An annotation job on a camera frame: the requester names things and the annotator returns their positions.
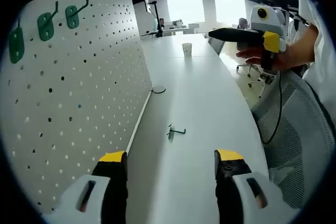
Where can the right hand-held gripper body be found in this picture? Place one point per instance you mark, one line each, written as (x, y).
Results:
(273, 22)

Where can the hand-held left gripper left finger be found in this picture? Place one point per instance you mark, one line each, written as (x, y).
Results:
(113, 179)

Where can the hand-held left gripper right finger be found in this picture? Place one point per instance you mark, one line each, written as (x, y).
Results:
(228, 176)

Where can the white pegboard mounting plate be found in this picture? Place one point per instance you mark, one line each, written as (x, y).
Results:
(105, 51)

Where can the person's right hand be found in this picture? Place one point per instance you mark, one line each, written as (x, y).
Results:
(282, 60)

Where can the grey office chair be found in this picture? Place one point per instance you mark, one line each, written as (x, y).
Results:
(216, 45)

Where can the patterned paper cup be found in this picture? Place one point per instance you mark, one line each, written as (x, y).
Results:
(187, 51)

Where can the white office desk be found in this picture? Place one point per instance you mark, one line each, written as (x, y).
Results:
(181, 30)

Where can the white mesh office chair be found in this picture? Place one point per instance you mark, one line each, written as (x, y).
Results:
(302, 134)

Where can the round white pegboard foot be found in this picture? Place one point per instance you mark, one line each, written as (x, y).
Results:
(158, 88)

